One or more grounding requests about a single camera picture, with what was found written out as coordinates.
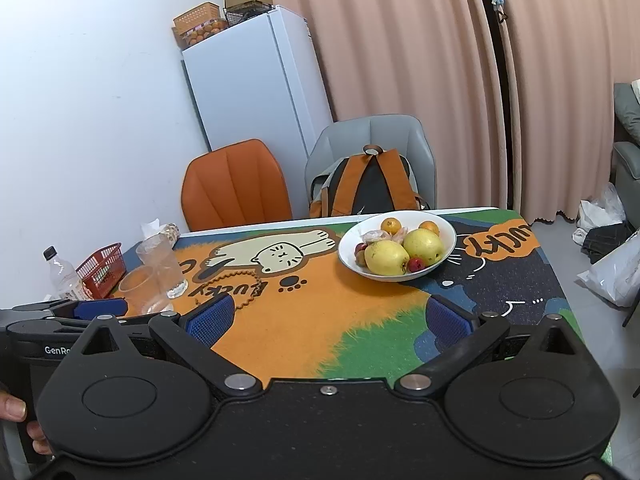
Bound cartoon printed table mat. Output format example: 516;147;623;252
120;206;583;382

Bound white plastic bag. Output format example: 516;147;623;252
577;232;640;308
572;182;627;246

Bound white tissue pack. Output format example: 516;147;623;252
141;218;177;242

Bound grey sofa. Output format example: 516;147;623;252
612;80;640;196

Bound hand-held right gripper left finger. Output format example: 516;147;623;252
77;294;263;398

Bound spotted yellow pear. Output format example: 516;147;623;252
403;228;446;267

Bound orange plastic basket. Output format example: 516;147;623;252
173;4;224;36

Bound white refrigerator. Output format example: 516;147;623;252
181;5;335;221

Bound clear plastic bottle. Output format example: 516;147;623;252
42;246;88;302

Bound orange chair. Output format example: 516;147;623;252
181;139;293;232

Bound clear plastic cup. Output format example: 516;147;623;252
118;266;173;316

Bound pink curtain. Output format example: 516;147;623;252
487;0;640;224
222;0;507;211

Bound black wire basket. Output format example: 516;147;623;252
223;0;277;29

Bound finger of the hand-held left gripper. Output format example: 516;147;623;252
12;298;127;319
10;313;97;326

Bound orange and black backpack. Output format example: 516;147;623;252
309;144;431;218

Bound white bowl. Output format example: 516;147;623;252
338;210;457;282

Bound red plastic basket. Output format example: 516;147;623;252
76;243;126;299

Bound large yellow pear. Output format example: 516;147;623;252
364;240;411;277

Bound black cloth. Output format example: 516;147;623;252
582;222;633;264

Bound person's left hand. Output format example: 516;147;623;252
0;392;53;456

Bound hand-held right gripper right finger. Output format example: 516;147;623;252
395;295;585;397

